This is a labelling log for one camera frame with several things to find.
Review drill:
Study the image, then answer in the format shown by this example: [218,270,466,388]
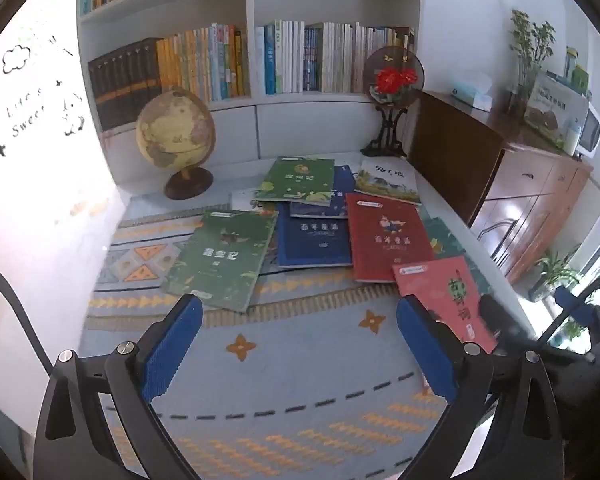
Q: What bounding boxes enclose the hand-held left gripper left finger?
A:
[32,292,216,480]

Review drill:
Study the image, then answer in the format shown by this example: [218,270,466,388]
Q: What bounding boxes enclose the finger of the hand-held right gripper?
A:
[480,294,537,357]
[535,285,598,356]

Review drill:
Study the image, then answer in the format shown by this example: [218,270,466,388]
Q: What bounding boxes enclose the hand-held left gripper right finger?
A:
[396,295,566,480]

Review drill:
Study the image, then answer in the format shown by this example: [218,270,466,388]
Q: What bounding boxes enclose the pink book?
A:
[392,255,498,356]

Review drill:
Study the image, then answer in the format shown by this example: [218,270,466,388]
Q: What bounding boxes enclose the green book with beetle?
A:
[160,209,280,313]

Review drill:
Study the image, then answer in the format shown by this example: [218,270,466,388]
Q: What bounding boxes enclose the white book with pond scene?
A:
[354,157,422,206]

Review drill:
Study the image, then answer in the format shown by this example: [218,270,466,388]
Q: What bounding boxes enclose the green book with caterpillar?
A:
[256,156,336,207]

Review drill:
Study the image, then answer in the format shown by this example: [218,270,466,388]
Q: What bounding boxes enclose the row of black books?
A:
[87,37,163,131]

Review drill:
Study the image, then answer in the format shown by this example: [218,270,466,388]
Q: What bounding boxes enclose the row of yellow books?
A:
[155,22,251,103]

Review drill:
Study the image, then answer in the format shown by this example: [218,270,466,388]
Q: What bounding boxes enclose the potted floor plant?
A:
[530,245,581,303]

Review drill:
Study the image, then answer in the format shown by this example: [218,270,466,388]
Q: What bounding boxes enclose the teal green book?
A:
[422,216,493,297]

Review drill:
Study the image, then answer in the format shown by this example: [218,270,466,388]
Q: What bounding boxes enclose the patterned blue mat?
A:
[82,195,486,480]

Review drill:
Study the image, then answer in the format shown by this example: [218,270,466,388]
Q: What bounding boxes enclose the red book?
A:
[345,191,438,283]

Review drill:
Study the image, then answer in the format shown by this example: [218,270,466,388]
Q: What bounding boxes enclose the large blue book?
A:
[277,204,355,269]

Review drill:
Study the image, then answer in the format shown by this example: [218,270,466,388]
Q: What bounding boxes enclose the brown wooden cabinet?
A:
[407,90,596,283]

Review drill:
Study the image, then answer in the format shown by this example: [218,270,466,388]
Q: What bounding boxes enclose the white appliance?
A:
[575,102,600,158]

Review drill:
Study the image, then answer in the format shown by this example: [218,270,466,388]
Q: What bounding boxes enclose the green and white printed box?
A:
[524,72,590,151]

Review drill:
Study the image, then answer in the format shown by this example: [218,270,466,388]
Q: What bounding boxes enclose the yellow globe on wooden base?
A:
[136,87,217,201]

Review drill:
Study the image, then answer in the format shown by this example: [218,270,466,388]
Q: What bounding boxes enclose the small green boxes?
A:
[564,47,591,93]

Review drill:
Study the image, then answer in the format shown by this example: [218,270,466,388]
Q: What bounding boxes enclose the tissue box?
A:
[450,71,495,111]

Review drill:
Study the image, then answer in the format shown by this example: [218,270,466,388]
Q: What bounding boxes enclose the green plant in vase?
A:
[505,9,556,116]

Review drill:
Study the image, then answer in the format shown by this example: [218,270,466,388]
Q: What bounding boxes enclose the round fan ornament on stand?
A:
[360,44,425,158]

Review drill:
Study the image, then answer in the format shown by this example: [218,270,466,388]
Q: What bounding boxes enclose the white bookshelf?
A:
[75,0,423,196]

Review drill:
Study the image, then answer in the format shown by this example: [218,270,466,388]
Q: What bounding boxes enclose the black cable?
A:
[0,252,56,376]

